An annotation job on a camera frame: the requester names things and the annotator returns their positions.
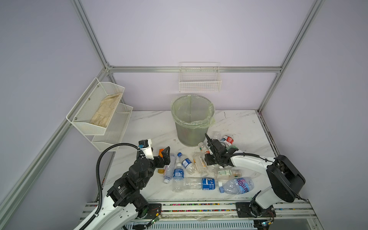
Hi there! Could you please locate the large crushed purple label bottle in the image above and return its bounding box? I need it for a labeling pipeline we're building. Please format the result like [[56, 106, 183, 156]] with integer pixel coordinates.
[[219, 177, 255, 195]]

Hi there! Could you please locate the long clear blue label bottle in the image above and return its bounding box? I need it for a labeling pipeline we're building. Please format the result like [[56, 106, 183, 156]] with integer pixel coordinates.
[[184, 177, 223, 191]]

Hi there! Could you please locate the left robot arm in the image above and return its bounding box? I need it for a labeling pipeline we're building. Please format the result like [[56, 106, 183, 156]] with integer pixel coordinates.
[[75, 147, 170, 230]]

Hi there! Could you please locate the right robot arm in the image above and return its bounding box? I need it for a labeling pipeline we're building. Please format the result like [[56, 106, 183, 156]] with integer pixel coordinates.
[[205, 134, 306, 217]]

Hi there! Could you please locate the blue label bottle by bin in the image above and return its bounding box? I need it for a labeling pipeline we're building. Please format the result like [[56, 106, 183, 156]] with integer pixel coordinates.
[[213, 131, 222, 140]]

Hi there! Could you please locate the grey mesh waste bin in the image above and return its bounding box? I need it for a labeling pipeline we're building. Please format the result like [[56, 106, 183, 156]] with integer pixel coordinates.
[[171, 94, 215, 147]]

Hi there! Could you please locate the red label crushed bottle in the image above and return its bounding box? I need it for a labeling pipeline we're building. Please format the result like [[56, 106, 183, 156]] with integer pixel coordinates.
[[220, 135, 234, 148]]

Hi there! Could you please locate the green white label bottle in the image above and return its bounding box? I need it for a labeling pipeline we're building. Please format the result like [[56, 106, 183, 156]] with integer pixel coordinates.
[[214, 168, 242, 180]]

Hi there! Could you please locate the orange label bottle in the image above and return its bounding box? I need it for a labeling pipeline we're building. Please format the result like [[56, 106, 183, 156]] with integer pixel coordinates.
[[157, 146, 171, 169]]

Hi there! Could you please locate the crushed clear bottle white cap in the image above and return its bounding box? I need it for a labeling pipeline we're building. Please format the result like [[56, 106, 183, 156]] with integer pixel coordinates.
[[163, 153, 177, 184]]

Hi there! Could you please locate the small blue label bottle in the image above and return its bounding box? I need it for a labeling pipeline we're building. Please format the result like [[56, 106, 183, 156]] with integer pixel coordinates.
[[177, 152, 196, 174]]

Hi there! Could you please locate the upright blue label bottle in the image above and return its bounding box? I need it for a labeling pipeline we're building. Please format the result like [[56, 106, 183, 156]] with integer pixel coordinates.
[[172, 163, 185, 192]]

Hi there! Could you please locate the beige cloth in shelf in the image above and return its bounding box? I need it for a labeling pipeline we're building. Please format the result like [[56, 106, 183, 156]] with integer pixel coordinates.
[[90, 93, 122, 128]]

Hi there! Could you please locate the white mesh two-tier shelf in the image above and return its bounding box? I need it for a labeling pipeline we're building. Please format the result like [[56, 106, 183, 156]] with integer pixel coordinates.
[[66, 78, 133, 152]]

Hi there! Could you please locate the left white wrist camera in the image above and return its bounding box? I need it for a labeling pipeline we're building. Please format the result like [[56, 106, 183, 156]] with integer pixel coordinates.
[[137, 139, 154, 160]]

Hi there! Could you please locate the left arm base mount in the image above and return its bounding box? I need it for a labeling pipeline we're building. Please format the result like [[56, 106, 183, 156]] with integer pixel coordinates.
[[137, 203, 162, 219]]

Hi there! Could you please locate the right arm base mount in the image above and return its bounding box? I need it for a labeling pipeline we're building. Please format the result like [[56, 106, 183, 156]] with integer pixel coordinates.
[[235, 202, 276, 218]]

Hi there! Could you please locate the white wire wall basket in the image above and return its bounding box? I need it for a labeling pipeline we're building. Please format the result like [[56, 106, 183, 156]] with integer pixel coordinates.
[[179, 62, 222, 93]]

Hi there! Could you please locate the aluminium front rail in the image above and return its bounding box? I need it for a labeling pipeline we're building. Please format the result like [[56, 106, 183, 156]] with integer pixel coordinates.
[[79, 199, 317, 222]]

